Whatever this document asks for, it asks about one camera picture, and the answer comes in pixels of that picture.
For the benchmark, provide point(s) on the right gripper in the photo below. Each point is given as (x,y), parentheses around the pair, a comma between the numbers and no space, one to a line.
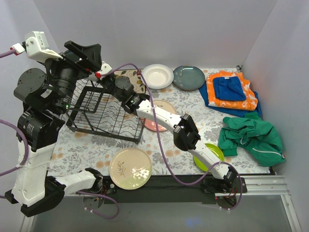
(107,79)

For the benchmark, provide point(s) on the white bowl plate front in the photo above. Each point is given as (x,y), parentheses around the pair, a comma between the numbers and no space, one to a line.
(92,77)

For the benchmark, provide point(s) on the white bowl plate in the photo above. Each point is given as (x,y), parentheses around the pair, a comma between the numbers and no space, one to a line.
(158,76)
(92,77)

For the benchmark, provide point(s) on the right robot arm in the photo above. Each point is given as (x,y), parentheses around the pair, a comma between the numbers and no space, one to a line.
(185,133)

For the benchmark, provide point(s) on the dark blue cloth underneath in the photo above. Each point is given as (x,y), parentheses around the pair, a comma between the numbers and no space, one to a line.
(234,112)

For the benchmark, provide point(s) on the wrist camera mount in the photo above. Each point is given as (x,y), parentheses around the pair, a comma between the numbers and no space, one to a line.
(36,46)
(105,69)

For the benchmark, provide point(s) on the cream green plate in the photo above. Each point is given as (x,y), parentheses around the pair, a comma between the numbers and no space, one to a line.
(130,169)

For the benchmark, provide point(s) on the black wire dish rack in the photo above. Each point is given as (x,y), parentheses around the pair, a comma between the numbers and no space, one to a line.
(96,112)

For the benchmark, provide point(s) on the orange floral cloth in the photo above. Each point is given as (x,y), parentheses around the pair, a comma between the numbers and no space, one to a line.
(249,104)

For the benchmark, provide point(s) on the small teal plate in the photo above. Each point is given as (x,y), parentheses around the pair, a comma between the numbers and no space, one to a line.
(188,78)

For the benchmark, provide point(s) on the lime green plate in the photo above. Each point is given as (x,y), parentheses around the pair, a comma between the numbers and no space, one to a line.
(215,150)

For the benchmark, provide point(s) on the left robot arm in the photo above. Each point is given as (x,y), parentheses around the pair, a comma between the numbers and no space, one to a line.
(46,95)

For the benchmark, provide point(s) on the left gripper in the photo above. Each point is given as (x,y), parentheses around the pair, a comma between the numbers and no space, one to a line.
(80,60)

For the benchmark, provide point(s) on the pink cream plate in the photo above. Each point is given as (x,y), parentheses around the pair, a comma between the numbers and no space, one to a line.
(166,115)

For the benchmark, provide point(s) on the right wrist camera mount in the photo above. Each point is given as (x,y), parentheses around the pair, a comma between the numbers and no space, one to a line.
(105,69)

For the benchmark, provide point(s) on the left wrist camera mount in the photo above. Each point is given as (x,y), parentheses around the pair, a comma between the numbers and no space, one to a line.
(36,46)

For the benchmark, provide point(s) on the blue folded cloth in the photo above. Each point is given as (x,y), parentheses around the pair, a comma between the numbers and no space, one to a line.
(228,89)

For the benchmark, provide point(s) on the square floral plate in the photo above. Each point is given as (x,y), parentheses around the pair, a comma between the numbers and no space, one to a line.
(135,79)

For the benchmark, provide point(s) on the green jacket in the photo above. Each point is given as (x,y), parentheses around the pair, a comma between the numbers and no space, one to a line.
(258,137)

